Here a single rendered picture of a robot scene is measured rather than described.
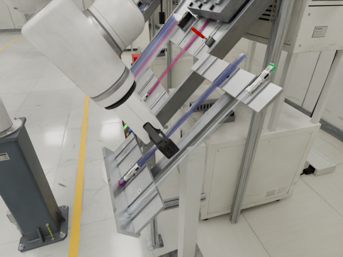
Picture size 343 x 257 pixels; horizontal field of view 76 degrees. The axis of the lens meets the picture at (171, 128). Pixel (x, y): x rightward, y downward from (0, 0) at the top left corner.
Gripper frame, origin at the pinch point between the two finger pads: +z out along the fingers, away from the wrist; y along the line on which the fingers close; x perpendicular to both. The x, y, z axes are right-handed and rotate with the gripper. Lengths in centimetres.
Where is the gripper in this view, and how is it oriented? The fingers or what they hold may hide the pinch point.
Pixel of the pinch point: (163, 140)
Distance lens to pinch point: 49.8
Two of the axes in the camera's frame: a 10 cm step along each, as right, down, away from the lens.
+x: 7.6, -6.5, 0.0
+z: 5.1, 6.0, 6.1
